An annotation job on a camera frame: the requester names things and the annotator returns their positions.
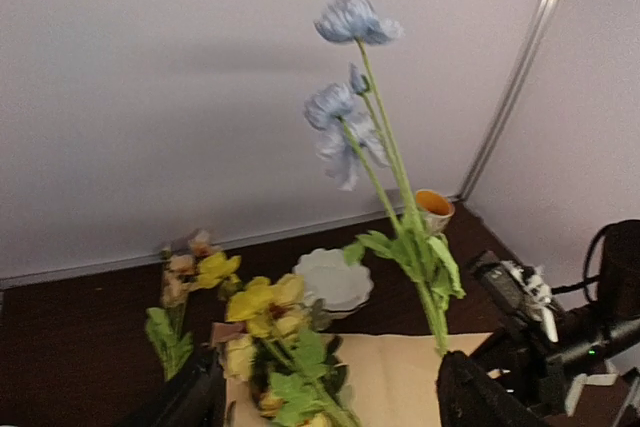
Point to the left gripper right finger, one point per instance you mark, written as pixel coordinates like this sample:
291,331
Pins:
467,396

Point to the right aluminium frame post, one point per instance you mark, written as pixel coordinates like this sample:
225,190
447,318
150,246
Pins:
538,26

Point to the bright yellow flower stem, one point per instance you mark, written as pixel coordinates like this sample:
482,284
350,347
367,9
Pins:
274,312

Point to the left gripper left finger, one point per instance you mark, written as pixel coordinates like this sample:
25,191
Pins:
195,396

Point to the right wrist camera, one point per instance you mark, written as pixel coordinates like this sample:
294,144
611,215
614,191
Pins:
538,303

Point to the cream yellow rose stem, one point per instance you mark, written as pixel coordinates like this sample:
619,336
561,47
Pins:
250,362

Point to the white patterned mug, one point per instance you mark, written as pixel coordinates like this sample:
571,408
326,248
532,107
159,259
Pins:
436,209

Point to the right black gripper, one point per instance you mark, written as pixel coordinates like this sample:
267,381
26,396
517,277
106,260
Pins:
596,319

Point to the white fluted dish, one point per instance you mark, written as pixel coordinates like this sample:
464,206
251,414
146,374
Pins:
342,288

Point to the peach flower stem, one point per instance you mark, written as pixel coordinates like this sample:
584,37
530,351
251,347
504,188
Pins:
198,267

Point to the blue flower stem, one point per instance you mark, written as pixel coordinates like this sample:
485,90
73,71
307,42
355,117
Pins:
355,134

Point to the green and pink wrapping paper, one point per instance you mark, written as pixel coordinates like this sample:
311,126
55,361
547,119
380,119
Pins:
391,381

